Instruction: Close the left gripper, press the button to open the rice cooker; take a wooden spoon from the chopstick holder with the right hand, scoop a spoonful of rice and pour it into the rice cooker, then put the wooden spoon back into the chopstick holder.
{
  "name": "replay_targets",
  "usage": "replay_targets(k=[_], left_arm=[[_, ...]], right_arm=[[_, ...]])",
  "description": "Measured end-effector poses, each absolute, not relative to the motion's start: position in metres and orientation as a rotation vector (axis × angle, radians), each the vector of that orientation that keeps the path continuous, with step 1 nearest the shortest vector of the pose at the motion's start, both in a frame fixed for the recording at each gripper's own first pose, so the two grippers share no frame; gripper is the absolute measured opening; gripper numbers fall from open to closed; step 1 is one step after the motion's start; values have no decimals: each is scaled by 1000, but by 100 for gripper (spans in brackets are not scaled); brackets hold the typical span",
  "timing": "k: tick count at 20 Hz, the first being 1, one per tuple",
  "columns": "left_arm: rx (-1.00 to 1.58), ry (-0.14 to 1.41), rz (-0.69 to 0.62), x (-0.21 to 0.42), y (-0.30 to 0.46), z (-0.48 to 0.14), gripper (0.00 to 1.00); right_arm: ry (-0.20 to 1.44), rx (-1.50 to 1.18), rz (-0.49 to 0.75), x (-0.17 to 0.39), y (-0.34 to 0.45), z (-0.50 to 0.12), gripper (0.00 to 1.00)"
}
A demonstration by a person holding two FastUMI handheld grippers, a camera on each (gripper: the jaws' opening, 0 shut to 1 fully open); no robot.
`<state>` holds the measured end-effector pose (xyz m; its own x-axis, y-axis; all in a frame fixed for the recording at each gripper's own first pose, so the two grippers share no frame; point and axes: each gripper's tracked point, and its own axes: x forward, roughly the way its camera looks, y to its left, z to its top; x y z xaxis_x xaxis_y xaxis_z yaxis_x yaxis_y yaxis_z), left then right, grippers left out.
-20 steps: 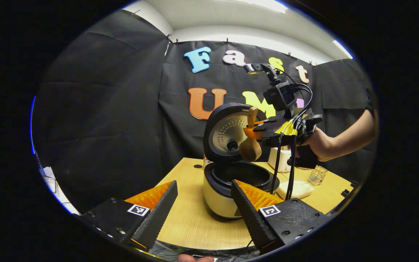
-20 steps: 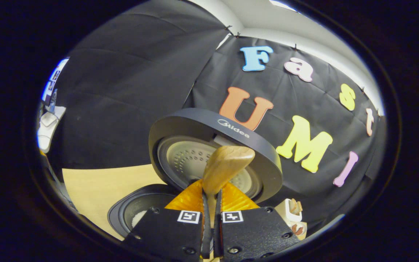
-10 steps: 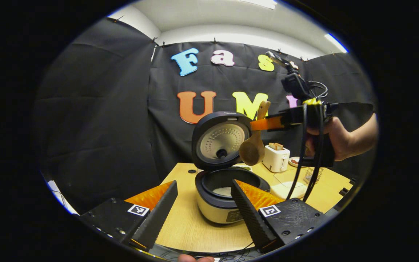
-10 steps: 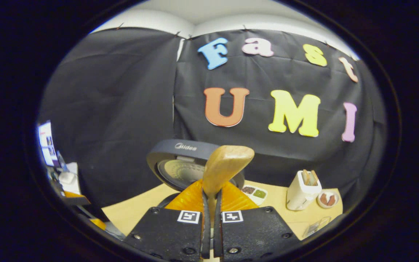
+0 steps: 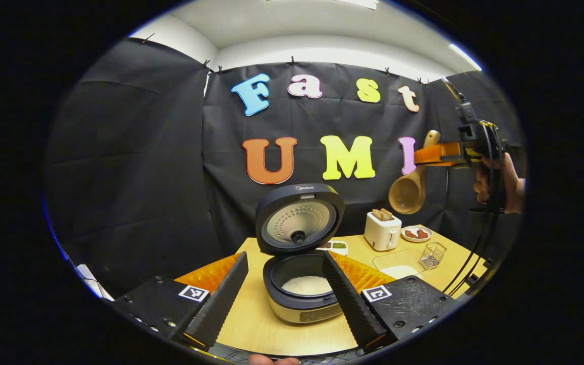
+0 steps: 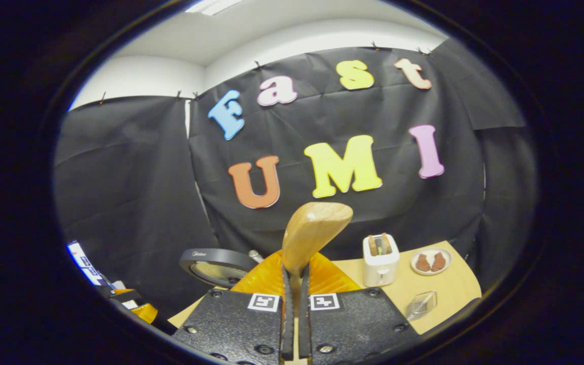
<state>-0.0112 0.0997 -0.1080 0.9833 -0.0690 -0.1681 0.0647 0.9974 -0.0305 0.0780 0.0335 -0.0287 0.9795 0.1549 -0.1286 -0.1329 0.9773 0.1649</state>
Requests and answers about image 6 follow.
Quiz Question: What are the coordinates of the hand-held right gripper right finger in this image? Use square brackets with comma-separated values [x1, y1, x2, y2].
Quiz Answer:
[300, 251, 419, 365]

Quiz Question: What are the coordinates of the clear chopstick holder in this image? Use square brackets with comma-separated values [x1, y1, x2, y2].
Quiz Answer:
[407, 290, 438, 321]

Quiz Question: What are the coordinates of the dark grey rice cooker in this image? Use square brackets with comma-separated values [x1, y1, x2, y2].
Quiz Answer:
[179, 247, 258, 288]

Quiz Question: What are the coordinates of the white round plate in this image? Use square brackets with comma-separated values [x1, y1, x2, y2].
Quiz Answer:
[411, 247, 452, 276]

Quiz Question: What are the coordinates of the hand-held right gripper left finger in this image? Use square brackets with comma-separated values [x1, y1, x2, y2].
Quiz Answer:
[173, 249, 295, 365]

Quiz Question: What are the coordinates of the white toaster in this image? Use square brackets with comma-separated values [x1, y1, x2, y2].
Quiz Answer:
[362, 233, 400, 287]

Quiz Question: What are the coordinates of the ceiling light panel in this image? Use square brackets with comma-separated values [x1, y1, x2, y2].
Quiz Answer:
[186, 0, 244, 16]

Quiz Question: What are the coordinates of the wooden spoon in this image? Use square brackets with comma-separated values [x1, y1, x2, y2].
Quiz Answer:
[282, 202, 353, 361]

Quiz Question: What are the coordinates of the black backdrop cloth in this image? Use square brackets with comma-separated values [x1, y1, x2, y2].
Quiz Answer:
[53, 38, 538, 317]

